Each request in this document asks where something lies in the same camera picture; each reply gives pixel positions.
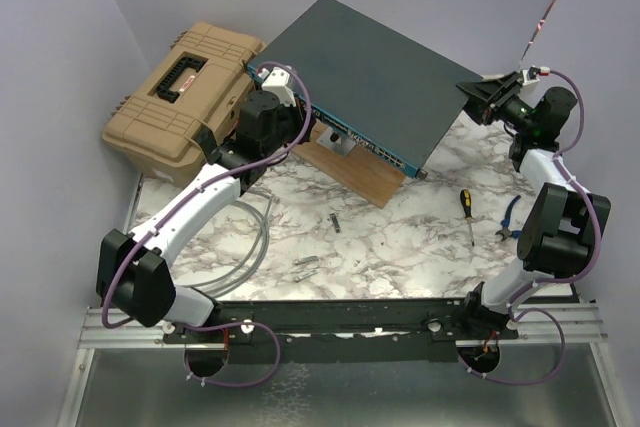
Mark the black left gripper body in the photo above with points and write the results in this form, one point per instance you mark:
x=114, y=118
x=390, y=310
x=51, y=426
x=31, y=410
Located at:
x=294, y=121

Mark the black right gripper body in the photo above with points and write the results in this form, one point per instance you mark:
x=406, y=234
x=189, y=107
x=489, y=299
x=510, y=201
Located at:
x=496, y=108

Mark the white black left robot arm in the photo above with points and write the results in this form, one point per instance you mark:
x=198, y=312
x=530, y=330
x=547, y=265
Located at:
x=133, y=279

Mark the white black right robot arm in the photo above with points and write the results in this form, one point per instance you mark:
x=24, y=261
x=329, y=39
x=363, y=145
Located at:
x=561, y=237

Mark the wooden base board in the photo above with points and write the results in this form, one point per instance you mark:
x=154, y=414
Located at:
x=359, y=170

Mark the tan plastic tool case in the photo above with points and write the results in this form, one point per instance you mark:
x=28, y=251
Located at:
x=171, y=124

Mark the yellow black screwdriver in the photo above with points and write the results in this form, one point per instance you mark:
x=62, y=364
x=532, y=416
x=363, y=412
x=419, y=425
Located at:
x=466, y=202

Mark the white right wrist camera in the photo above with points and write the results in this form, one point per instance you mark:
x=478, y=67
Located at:
x=530, y=76

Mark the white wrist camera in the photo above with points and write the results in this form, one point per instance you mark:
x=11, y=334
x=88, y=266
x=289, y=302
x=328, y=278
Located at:
x=530, y=76
x=280, y=83

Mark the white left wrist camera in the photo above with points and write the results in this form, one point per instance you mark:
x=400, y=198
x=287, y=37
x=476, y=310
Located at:
x=280, y=83

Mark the metal switch stand bracket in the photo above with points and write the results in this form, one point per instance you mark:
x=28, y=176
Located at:
x=336, y=142

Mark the dark blue network switch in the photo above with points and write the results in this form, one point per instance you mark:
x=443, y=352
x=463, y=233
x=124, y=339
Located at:
x=393, y=96

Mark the blue handled pliers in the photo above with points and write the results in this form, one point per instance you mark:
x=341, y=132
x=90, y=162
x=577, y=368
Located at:
x=505, y=232

